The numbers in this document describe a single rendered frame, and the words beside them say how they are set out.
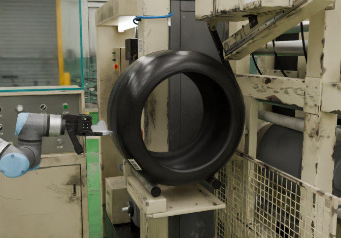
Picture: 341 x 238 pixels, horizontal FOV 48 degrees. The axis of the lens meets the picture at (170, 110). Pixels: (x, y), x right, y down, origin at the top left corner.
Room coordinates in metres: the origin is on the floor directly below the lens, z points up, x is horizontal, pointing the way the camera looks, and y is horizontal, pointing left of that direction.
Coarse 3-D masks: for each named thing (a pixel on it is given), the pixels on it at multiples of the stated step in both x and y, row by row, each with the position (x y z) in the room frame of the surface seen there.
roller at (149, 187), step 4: (132, 168) 1.82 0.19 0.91; (136, 172) 1.75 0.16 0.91; (140, 176) 1.69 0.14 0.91; (140, 180) 1.67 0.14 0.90; (144, 180) 1.62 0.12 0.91; (148, 180) 1.60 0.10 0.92; (144, 184) 1.61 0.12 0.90; (148, 184) 1.57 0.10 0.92; (152, 184) 1.55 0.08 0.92; (156, 184) 1.56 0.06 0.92; (148, 188) 1.55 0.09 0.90; (152, 188) 1.51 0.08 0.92; (156, 188) 1.51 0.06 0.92; (152, 192) 1.51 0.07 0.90; (156, 192) 1.51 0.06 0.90; (160, 192) 1.52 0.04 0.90; (156, 196) 1.52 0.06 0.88
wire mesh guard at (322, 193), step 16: (256, 160) 1.64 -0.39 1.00; (240, 176) 1.78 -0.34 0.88; (288, 176) 1.43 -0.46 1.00; (240, 192) 1.79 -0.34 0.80; (256, 192) 1.65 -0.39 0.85; (272, 192) 1.53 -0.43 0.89; (320, 192) 1.26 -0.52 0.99; (256, 208) 1.64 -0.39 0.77; (320, 208) 1.27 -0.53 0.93; (336, 208) 1.20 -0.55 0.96; (256, 224) 1.64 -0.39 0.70; (304, 224) 1.33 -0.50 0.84; (320, 224) 1.26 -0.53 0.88
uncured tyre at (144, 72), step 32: (160, 64) 1.53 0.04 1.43; (192, 64) 1.56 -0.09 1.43; (128, 96) 1.49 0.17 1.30; (224, 96) 1.83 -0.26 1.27; (128, 128) 1.47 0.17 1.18; (224, 128) 1.82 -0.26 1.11; (128, 160) 1.51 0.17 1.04; (160, 160) 1.81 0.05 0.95; (192, 160) 1.83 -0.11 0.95; (224, 160) 1.61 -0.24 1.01
